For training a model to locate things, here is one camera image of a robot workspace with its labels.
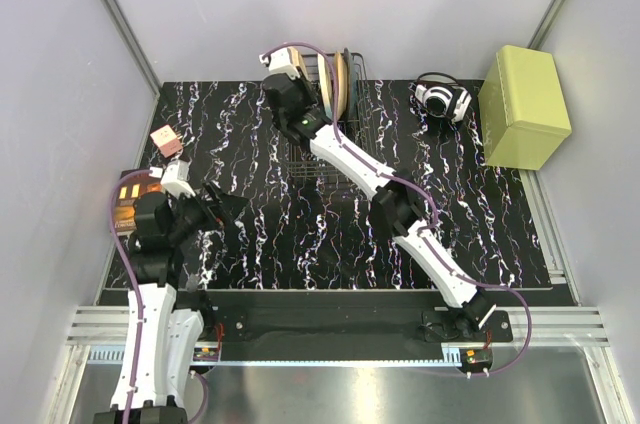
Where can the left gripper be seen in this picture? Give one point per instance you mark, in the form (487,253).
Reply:
(211,204)

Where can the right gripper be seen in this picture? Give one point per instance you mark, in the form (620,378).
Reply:
(295,76)

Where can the white plate blue band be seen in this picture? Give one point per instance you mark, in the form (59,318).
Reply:
(325,84)

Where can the cream bird plate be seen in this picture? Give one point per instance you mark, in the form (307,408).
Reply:
(300,64)
(343,84)

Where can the teal glazed plate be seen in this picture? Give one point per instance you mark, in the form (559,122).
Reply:
(353,98)

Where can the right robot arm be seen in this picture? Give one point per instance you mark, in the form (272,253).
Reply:
(398,207)

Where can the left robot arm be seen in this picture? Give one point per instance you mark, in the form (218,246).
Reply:
(163,329)

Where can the small pink box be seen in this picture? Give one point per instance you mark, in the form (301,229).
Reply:
(167,141)

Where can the orange cover book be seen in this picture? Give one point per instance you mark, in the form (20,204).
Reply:
(128,193)

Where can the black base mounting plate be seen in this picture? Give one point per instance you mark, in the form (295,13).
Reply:
(249,315)

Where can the white black headphones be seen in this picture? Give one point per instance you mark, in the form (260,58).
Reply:
(442,96)

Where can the green storage box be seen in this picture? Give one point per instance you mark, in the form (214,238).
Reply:
(523,114)

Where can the dark wire dish rack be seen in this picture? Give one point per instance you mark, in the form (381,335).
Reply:
(303,167)

